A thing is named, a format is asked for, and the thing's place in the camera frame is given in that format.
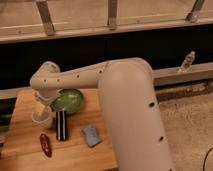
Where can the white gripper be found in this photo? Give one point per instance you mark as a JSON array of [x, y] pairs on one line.
[[44, 96]]

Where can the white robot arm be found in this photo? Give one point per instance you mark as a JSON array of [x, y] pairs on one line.
[[128, 103]]

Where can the green bowl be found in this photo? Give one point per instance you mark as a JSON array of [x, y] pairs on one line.
[[69, 100]]

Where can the red snack packet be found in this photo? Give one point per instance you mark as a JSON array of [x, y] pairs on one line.
[[45, 145]]

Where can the blue sponge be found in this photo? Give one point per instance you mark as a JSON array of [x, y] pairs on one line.
[[91, 135]]

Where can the wooden table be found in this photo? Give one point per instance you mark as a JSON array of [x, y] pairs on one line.
[[22, 149]]

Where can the clear bottle on ledge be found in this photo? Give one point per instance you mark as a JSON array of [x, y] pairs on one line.
[[189, 59]]

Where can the left metal bracket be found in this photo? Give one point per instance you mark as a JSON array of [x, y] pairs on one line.
[[46, 19]]

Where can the metal bracket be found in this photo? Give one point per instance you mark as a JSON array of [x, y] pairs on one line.
[[112, 14], [193, 15], [46, 19]]

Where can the middle metal bracket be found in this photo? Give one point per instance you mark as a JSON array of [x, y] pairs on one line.
[[112, 14]]

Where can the right metal bracket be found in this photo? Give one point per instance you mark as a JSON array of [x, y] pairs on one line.
[[193, 15]]

